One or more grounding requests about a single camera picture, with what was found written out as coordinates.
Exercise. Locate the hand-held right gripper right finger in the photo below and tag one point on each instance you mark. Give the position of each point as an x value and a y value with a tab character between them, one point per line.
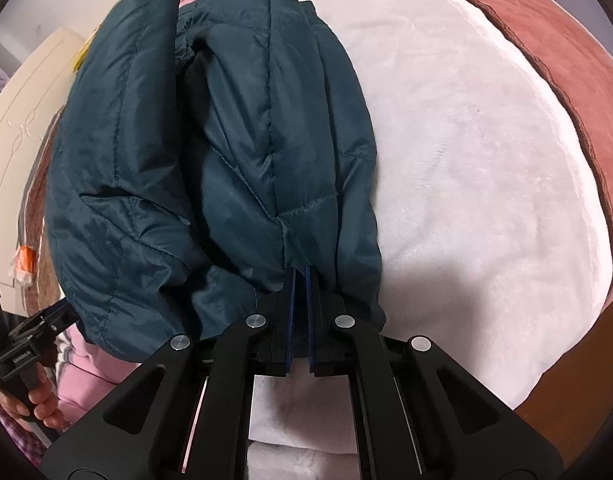
310	310

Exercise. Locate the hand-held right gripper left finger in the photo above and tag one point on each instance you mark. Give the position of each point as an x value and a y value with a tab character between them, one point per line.
286	310

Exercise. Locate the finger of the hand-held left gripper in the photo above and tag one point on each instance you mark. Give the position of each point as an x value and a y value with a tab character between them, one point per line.
59	317

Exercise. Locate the teal puffer jacket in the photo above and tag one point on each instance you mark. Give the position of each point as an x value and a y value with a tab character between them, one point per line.
211	160

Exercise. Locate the person's left hand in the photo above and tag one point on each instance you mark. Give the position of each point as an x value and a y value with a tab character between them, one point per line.
36	400

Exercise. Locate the orange and white packet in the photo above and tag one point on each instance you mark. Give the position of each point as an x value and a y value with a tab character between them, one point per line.
24	262

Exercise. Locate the pink fleece garment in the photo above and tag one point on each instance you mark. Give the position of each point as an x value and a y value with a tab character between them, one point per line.
91	375

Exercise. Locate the brown quilted bedspread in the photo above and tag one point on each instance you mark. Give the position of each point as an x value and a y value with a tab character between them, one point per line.
39	240

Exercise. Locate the pink checkered clothing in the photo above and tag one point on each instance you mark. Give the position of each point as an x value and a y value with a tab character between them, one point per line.
26	440

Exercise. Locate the white fleece blanket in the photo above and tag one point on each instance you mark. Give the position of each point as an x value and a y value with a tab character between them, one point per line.
461	160

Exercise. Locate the yellow printed cloth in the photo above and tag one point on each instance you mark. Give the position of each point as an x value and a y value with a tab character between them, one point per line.
82	52

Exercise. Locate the dusty rose blanket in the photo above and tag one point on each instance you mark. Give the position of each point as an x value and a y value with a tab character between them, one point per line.
576	60

